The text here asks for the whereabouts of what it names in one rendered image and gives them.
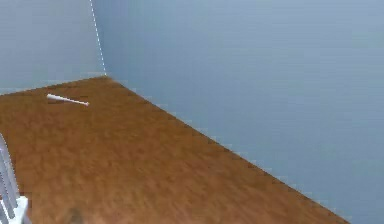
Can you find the white baseball bat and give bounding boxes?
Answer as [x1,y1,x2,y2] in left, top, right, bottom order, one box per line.
[46,93,90,107]

